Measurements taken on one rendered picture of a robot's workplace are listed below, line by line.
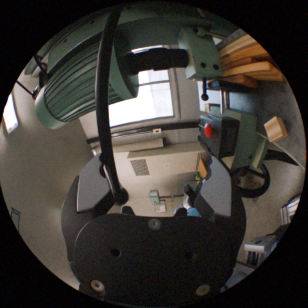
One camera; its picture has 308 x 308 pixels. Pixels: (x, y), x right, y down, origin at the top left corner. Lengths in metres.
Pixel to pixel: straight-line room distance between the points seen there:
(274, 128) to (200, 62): 0.18
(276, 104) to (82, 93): 0.36
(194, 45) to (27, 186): 1.74
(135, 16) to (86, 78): 0.16
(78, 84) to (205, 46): 0.26
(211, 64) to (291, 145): 0.21
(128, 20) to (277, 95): 0.29
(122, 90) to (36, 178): 1.57
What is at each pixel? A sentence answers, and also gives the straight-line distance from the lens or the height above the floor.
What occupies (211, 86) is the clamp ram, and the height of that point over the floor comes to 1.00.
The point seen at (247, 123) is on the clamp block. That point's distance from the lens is 0.24.
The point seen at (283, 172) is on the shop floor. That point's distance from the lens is 1.23.
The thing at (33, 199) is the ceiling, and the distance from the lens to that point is 1.65.
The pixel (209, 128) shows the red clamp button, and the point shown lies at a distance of 0.21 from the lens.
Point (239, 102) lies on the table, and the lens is 0.31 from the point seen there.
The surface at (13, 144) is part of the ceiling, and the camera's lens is 1.61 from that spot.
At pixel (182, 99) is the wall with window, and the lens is 1.66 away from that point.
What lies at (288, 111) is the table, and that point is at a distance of 0.23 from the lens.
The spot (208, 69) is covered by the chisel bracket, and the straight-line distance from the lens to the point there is 0.24.
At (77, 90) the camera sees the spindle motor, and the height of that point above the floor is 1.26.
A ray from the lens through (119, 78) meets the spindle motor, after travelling 0.18.
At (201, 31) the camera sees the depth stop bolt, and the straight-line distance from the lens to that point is 0.26.
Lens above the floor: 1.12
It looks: 8 degrees up
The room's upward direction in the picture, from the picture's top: 96 degrees counter-clockwise
